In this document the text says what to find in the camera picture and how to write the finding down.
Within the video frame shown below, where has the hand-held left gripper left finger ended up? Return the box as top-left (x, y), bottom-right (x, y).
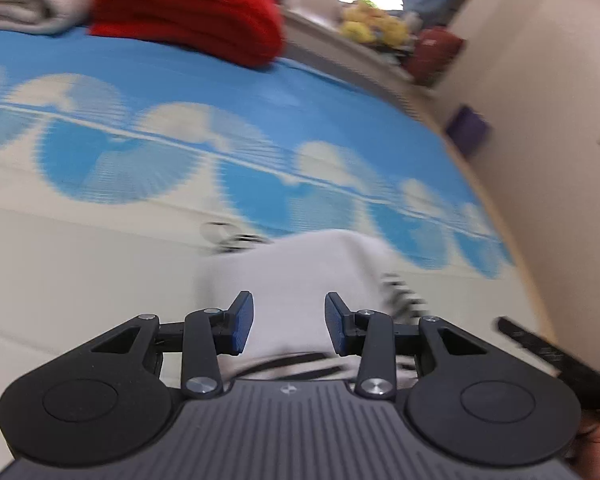
top-left (87, 290), bottom-right (255, 401)

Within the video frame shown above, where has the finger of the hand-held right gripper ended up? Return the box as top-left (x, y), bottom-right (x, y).
top-left (497, 316), bottom-right (600, 411)

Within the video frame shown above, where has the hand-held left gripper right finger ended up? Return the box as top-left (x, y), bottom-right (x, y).
top-left (325, 291), bottom-right (491, 401)

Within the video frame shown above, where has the black and white striped shirt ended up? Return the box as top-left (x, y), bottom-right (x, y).
top-left (195, 221), bottom-right (426, 391)

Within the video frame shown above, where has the blue and white patterned mat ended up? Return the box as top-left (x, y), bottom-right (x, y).
top-left (0, 27), bottom-right (561, 480)

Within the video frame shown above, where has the purple box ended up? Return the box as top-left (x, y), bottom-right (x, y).
top-left (445, 105), bottom-right (491, 158)

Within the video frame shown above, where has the beige padded headboard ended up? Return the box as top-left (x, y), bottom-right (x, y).
top-left (280, 7), bottom-right (426, 121)

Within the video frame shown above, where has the dark red bag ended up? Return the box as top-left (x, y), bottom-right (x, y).
top-left (407, 27), bottom-right (466, 88)

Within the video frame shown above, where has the yellow plush toy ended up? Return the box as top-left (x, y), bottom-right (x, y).
top-left (340, 0), bottom-right (411, 46)

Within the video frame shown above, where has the red folded cloth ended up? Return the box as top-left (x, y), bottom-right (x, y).
top-left (87, 0), bottom-right (288, 68)

